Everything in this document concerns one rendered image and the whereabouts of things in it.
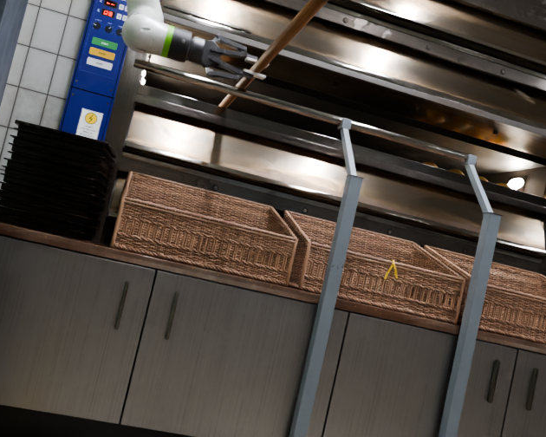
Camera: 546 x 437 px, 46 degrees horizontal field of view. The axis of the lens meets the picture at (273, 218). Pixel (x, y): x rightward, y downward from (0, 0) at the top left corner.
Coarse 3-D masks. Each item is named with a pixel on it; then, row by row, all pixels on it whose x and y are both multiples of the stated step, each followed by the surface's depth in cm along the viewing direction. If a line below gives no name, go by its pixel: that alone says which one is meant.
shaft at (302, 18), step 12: (312, 0) 136; (324, 0) 132; (300, 12) 145; (312, 12) 140; (300, 24) 148; (288, 36) 158; (276, 48) 168; (264, 60) 180; (240, 84) 213; (228, 96) 234
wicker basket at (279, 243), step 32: (128, 192) 202; (160, 192) 237; (192, 192) 240; (128, 224) 230; (160, 224) 192; (192, 224) 194; (224, 224) 196; (160, 256) 191; (192, 256) 194; (224, 256) 196; (256, 256) 240; (288, 256) 201
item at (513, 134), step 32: (192, 32) 233; (224, 32) 233; (288, 64) 243; (320, 64) 241; (352, 96) 260; (384, 96) 255; (416, 96) 250; (448, 128) 273; (480, 128) 267; (512, 128) 261
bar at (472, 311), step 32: (256, 96) 212; (352, 128) 220; (352, 160) 204; (352, 192) 195; (480, 192) 216; (352, 224) 195; (480, 256) 205; (480, 288) 204; (320, 320) 192; (320, 352) 192; (448, 416) 201
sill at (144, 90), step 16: (160, 96) 242; (176, 96) 243; (208, 112) 246; (224, 112) 247; (240, 112) 249; (272, 128) 251; (288, 128) 253; (320, 144) 256; (336, 144) 257; (352, 144) 259; (384, 160) 262; (400, 160) 263; (448, 176) 268; (464, 176) 270; (496, 192) 273; (512, 192) 275
